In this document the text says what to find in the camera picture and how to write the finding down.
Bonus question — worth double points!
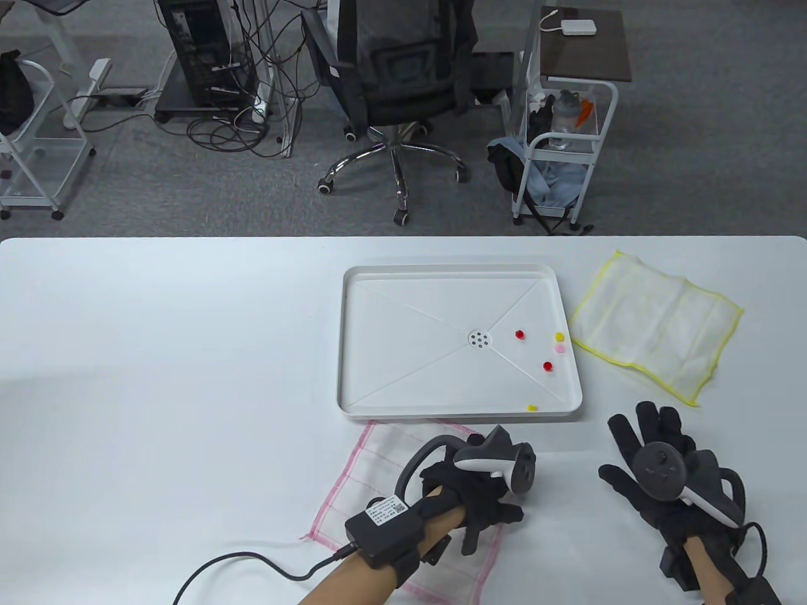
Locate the black bin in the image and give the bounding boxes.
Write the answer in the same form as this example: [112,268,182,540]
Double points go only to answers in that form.
[476,52,516,107]

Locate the grey white right hand controller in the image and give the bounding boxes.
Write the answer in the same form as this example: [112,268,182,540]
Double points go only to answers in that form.
[632,441,746,529]

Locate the black left glove cable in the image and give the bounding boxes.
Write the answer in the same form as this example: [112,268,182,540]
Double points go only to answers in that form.
[171,542,360,605]

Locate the brown side table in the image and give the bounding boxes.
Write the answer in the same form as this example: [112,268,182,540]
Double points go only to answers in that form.
[541,6,633,83]

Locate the black pouch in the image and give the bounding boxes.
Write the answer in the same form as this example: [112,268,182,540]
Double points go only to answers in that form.
[528,95,557,144]

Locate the yellow-edged white dish cloth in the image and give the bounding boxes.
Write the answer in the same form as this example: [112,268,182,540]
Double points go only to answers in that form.
[567,250,743,407]

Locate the person's right forearm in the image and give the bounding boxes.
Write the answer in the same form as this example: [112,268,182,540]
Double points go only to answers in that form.
[684,536,735,605]

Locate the black floor socket box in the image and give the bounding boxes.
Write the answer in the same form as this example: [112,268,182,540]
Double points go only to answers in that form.
[95,88,151,108]

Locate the black computer stand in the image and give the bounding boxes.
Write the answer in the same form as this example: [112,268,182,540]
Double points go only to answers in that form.
[154,88,259,124]

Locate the blue grey cloth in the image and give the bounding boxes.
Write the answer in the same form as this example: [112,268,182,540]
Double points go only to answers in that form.
[495,135,584,209]

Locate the black backpack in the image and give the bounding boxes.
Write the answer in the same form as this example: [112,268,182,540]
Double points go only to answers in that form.
[487,142,593,235]

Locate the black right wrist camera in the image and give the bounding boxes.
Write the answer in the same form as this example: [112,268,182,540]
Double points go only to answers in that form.
[659,545,697,591]

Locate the person's left hand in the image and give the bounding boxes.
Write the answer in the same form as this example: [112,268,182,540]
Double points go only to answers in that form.
[419,444,525,556]

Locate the black right forearm sensor box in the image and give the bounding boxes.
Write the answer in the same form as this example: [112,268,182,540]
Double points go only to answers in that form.
[725,580,782,605]

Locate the pink-edged white dish cloth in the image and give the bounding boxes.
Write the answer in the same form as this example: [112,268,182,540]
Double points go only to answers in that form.
[299,421,505,602]

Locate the person's right hand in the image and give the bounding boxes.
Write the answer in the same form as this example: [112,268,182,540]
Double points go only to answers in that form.
[598,401,751,543]

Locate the white frame post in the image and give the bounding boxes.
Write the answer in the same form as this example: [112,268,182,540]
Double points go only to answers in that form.
[517,0,544,142]

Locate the black bag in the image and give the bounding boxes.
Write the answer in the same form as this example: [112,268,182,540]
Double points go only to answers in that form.
[0,50,35,136]

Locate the black left forearm sensor box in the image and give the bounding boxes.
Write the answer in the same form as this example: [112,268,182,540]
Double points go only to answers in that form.
[344,493,424,568]

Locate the white rolling cart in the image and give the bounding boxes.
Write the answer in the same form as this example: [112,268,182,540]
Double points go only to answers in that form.
[512,79,620,228]

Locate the white desk leg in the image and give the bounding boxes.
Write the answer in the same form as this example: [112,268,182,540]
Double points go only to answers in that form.
[35,0,113,130]

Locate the clear water bottle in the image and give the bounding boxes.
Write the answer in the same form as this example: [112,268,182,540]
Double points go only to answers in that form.
[550,90,582,151]

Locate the white wire cart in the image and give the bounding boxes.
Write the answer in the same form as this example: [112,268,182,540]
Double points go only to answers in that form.
[0,58,98,221]

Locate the tangle of black cables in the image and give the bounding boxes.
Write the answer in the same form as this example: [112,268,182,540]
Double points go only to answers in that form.
[148,0,328,158]

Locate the grey white left hand controller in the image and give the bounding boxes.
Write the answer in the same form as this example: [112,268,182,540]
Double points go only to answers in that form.
[396,425,537,505]

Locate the black right glove cable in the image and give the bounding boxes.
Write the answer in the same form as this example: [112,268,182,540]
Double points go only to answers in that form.
[743,522,770,577]

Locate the white plastic tray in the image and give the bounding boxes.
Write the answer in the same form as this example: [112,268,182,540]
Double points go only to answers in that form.
[335,265,584,424]

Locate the black office chair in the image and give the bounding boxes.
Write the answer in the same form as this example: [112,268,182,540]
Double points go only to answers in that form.
[301,0,480,226]

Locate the black computer tower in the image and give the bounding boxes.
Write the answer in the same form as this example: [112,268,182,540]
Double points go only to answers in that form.
[156,0,243,109]

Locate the grey white hand controller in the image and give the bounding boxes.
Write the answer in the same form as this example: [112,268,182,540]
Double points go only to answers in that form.
[632,441,746,529]
[396,425,537,505]

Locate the black glove cable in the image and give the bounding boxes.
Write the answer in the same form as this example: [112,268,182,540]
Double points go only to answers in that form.
[743,522,770,577]
[171,542,360,605]

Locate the white desk leg frame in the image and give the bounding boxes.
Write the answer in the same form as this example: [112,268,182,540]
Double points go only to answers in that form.
[255,0,297,158]

